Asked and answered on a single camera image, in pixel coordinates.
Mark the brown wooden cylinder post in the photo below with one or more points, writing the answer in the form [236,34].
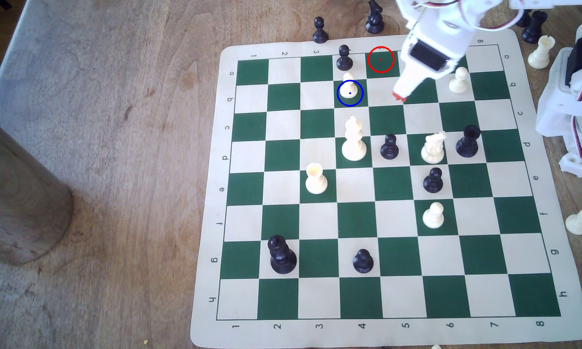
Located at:
[19,203]

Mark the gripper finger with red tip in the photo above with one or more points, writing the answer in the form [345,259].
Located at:
[403,82]
[412,87]

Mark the black chess bishop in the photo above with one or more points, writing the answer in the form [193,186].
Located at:
[468,142]

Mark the white chess rook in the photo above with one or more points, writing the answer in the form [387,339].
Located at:
[316,180]
[541,52]

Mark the black chess pawn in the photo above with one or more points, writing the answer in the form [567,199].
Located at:
[389,148]
[363,261]
[523,19]
[433,181]
[320,31]
[344,59]

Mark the black chess rook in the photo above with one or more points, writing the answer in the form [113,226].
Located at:
[534,28]

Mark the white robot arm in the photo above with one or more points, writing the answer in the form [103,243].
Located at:
[555,97]

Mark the black chess queen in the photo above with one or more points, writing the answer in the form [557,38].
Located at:
[282,257]

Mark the white chess pawn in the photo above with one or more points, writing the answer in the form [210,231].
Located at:
[350,86]
[579,223]
[459,81]
[434,216]

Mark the white chess bishop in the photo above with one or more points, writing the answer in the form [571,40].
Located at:
[354,143]

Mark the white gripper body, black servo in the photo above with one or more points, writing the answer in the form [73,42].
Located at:
[428,59]

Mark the white chess knight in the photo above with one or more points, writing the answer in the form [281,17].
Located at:
[433,149]

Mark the green and cream chess mat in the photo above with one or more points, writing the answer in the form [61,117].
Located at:
[320,228]

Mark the black chess knight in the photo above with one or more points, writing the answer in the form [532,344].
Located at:
[374,19]

